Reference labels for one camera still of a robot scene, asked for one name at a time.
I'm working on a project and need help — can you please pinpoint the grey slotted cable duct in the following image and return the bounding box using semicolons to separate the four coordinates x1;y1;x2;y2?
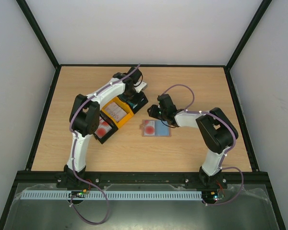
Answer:
20;190;202;201

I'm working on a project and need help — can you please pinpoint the black enclosure frame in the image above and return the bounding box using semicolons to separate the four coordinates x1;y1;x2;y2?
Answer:
0;0;286;230

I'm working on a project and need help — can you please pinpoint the white pink card stack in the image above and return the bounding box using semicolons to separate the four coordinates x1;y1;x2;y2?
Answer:
104;102;127;122

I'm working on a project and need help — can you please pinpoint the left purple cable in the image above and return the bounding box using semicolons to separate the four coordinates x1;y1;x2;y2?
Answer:
69;63;141;224

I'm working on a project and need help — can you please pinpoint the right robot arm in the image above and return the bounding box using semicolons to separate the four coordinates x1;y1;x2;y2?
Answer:
147;94;239;188

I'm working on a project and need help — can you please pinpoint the red white card stack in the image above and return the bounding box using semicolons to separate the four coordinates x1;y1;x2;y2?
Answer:
95;117;112;139

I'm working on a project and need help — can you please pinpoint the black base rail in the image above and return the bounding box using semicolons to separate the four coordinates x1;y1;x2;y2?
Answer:
12;171;271;189

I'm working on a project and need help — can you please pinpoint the purple cable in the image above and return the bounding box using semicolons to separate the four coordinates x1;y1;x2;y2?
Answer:
69;63;141;224
162;84;244;207

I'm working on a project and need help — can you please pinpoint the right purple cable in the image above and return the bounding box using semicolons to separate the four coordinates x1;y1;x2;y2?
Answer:
162;84;244;207

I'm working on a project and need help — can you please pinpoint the black bin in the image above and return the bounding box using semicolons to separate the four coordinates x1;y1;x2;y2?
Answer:
118;91;148;114
94;116;118;144

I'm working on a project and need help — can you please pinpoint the yellow bin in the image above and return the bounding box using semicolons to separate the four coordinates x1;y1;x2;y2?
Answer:
101;97;134;129

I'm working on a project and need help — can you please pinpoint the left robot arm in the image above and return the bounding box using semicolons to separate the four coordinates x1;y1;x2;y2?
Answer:
66;65;145;173

